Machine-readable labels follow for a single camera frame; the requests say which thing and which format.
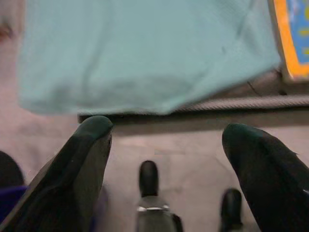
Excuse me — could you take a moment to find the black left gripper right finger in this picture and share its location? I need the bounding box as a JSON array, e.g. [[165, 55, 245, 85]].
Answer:
[[221, 123, 309, 232]]

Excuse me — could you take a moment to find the teal blanket with dotted shapes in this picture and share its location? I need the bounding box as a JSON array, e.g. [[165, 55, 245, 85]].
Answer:
[[18, 0, 282, 116]]

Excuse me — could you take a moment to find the silver left robot leg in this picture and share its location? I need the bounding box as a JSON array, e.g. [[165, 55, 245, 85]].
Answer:
[[136, 160, 183, 232]]

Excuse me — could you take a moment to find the yellow-edged blue children's book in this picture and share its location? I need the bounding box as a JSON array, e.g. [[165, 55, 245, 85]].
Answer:
[[267, 0, 309, 85]]

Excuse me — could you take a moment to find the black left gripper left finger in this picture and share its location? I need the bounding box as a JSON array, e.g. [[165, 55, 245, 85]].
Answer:
[[0, 115, 114, 232]]

